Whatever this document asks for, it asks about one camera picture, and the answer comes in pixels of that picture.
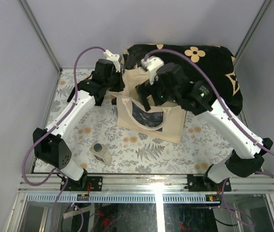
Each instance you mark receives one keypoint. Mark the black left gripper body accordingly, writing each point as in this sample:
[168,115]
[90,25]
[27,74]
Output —
[113,83]

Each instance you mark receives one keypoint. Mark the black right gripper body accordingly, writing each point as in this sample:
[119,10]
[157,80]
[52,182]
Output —
[159,94]

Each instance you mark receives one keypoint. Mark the beige canvas tote bag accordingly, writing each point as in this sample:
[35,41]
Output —
[165,122]

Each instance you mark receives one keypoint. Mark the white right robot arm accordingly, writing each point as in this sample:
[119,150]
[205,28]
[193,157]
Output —
[170,84]

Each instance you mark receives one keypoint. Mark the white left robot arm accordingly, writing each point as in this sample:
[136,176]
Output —
[51,147]

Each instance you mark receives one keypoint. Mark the floral table cloth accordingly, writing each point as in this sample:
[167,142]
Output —
[136,153]

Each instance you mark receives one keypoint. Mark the clear beige bottle black cap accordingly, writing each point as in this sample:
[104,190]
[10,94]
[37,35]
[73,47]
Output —
[101,153]

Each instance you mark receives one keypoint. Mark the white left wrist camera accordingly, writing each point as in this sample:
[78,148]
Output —
[115,58]

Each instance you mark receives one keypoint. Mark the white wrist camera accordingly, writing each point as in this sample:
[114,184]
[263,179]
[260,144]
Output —
[151,65]
[115,58]

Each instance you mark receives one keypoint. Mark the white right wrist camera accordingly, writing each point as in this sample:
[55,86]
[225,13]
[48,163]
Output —
[151,65]

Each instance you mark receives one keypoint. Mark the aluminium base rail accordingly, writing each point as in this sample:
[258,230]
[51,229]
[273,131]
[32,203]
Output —
[137,188]

